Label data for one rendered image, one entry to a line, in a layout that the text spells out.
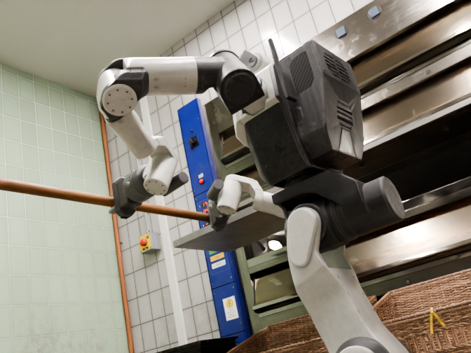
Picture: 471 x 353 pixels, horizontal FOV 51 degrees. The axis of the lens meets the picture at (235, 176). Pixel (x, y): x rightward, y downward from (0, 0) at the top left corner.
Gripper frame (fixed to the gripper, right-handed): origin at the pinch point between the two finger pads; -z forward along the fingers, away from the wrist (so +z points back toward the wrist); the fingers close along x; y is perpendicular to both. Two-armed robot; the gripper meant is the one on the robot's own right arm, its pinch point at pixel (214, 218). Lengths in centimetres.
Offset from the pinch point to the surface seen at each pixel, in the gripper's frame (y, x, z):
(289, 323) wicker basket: -39, -38, -45
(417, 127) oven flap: -77, 17, 29
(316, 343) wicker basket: -21, -50, 12
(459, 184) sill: -91, -6, 24
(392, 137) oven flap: -71, 17, 21
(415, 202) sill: -81, -6, 9
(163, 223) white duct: -3, 33, -100
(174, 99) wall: -17, 103, -82
